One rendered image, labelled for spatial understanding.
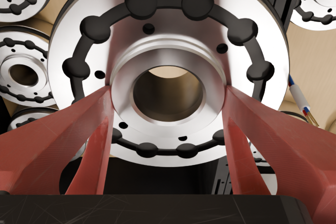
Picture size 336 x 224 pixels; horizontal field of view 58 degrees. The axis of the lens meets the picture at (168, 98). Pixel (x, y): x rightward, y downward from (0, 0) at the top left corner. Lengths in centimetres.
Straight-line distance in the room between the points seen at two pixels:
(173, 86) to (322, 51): 27
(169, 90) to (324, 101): 32
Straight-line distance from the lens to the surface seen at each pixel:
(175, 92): 15
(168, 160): 16
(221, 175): 35
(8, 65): 36
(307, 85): 42
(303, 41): 38
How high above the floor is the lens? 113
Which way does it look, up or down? 49 degrees down
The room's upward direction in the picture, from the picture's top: 179 degrees clockwise
